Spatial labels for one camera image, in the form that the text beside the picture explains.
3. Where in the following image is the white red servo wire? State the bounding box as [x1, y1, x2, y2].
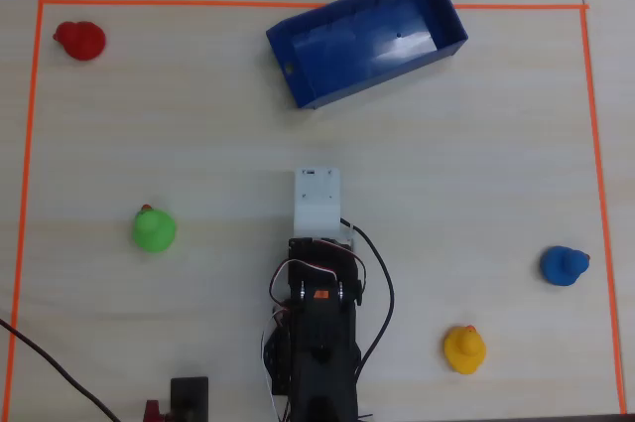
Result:
[269, 237, 369, 307]
[259, 305, 295, 417]

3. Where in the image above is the blue rubber duck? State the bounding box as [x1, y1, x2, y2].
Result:
[539, 244, 591, 287]

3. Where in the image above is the thick black cable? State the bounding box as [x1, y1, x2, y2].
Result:
[0, 317, 122, 422]

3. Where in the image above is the red rubber duck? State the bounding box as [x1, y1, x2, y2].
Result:
[53, 20, 107, 63]

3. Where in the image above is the black table clamp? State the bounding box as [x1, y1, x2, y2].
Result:
[169, 375, 210, 422]

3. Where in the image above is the yellow rubber duck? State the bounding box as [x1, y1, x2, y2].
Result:
[443, 324, 488, 376]

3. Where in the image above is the red clamp handle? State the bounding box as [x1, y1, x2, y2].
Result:
[143, 398, 166, 422]

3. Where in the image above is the green rubber duck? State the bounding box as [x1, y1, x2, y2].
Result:
[131, 204, 179, 254]

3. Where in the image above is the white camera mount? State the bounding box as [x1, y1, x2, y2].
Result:
[293, 167, 342, 238]

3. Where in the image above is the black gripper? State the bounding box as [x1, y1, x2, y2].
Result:
[288, 235, 357, 262]

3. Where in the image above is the blue plastic box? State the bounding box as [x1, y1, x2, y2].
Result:
[265, 0, 469, 111]

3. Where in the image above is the black camera cable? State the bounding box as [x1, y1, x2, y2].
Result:
[338, 216, 396, 379]

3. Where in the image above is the long orange tape line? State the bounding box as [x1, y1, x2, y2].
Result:
[38, 0, 590, 12]

